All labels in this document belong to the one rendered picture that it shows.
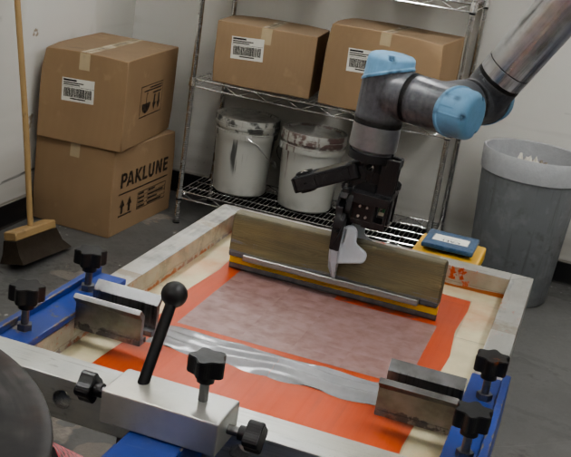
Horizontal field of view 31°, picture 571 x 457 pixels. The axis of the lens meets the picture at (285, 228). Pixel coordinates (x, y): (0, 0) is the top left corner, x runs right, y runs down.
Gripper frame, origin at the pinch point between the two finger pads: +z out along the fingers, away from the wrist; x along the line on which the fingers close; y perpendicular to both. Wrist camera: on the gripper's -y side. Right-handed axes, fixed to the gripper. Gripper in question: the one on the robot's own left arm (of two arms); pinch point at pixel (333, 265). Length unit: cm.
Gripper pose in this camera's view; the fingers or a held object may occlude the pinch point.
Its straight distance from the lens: 166.8
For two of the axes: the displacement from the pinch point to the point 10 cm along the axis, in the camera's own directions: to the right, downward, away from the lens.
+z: -1.8, 9.3, 3.1
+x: 3.1, -2.5, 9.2
